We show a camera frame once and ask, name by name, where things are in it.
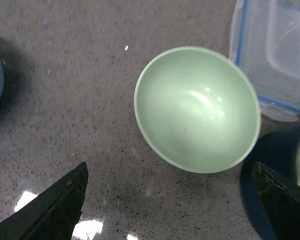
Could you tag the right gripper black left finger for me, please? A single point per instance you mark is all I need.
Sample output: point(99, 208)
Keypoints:
point(53, 214)

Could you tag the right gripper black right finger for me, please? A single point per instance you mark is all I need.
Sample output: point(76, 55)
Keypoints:
point(280, 199)

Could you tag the green bowl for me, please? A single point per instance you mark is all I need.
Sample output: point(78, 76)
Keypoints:
point(197, 110)

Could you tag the blue-rimmed container lid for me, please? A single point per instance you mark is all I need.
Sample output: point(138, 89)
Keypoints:
point(278, 93)

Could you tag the clear plastic container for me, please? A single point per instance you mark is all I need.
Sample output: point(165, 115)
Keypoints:
point(283, 36)

